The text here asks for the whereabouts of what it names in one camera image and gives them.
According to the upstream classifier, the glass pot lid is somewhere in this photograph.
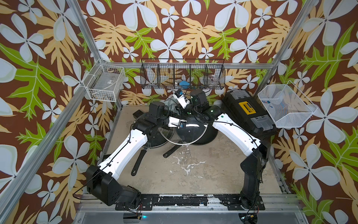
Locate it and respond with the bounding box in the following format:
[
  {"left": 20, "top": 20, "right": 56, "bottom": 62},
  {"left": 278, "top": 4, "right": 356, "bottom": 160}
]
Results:
[
  {"left": 158, "top": 115, "right": 208, "bottom": 145},
  {"left": 143, "top": 129, "right": 174, "bottom": 148}
]

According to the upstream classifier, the grey-green cloth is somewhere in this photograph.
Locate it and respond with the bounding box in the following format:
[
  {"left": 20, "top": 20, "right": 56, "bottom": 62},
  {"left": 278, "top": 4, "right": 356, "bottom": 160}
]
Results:
[{"left": 164, "top": 98, "right": 179, "bottom": 113}]

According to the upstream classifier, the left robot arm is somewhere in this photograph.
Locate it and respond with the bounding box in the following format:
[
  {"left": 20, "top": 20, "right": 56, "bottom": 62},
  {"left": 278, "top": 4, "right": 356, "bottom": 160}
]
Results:
[{"left": 85, "top": 102, "right": 200, "bottom": 210}]

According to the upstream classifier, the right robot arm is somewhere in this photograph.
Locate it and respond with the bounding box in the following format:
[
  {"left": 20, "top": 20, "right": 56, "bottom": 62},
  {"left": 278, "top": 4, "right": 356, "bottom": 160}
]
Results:
[{"left": 189, "top": 89, "right": 268, "bottom": 210}]

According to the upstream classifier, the right black frying pan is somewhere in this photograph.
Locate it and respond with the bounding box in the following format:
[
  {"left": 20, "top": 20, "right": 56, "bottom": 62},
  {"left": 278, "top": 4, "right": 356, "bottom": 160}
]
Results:
[{"left": 163, "top": 119, "right": 218, "bottom": 158}]

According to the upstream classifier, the black frying pan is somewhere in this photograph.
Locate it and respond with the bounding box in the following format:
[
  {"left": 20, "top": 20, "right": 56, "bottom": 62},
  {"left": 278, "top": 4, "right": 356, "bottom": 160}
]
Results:
[
  {"left": 131, "top": 113, "right": 176, "bottom": 177},
  {"left": 163, "top": 119, "right": 218, "bottom": 158}
]

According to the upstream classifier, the left black frying pan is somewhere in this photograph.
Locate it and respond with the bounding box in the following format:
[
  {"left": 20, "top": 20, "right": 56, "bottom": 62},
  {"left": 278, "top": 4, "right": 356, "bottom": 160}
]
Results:
[{"left": 131, "top": 113, "right": 176, "bottom": 177}]

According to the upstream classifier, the blue object in basket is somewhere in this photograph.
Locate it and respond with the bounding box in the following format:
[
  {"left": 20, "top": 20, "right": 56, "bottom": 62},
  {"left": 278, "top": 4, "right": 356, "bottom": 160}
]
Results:
[{"left": 179, "top": 81, "right": 190, "bottom": 89}]

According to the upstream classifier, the black toolbox yellow latch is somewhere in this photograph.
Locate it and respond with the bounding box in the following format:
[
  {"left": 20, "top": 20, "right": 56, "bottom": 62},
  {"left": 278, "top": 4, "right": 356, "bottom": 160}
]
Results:
[{"left": 222, "top": 89, "right": 277, "bottom": 139}]

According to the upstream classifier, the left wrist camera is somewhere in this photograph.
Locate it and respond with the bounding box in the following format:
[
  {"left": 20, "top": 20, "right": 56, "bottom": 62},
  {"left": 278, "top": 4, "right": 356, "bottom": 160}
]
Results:
[{"left": 168, "top": 117, "right": 181, "bottom": 128}]

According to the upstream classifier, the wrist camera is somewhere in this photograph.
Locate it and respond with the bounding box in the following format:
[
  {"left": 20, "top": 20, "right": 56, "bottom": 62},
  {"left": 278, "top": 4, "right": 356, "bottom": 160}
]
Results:
[
  {"left": 168, "top": 117, "right": 181, "bottom": 128},
  {"left": 173, "top": 89, "right": 190, "bottom": 109}
]

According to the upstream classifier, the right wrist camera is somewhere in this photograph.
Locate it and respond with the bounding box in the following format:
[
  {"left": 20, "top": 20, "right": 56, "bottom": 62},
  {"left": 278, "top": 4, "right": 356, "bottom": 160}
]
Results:
[{"left": 173, "top": 89, "right": 190, "bottom": 109}]

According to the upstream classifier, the black wire basket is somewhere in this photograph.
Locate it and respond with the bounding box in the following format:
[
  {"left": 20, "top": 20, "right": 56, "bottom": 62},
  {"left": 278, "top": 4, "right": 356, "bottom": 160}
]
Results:
[{"left": 139, "top": 58, "right": 226, "bottom": 90}]

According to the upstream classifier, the white wire basket left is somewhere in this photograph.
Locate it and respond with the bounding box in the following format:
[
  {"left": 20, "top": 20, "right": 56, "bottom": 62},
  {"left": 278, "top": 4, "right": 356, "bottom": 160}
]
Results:
[{"left": 84, "top": 63, "right": 126, "bottom": 102}]

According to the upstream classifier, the white wire basket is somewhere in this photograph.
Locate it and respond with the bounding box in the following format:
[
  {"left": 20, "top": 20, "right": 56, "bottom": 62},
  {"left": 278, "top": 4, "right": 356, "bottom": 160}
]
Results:
[
  {"left": 84, "top": 63, "right": 126, "bottom": 102},
  {"left": 258, "top": 81, "right": 318, "bottom": 128}
]

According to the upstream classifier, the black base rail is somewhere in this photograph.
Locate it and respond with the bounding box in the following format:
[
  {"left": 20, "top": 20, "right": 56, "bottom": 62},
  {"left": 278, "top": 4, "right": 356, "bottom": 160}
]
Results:
[{"left": 115, "top": 194, "right": 265, "bottom": 211}]

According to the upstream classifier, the white wire basket right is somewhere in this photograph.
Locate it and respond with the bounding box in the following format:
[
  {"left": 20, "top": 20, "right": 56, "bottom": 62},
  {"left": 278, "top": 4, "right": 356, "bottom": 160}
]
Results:
[{"left": 258, "top": 81, "right": 318, "bottom": 128}]

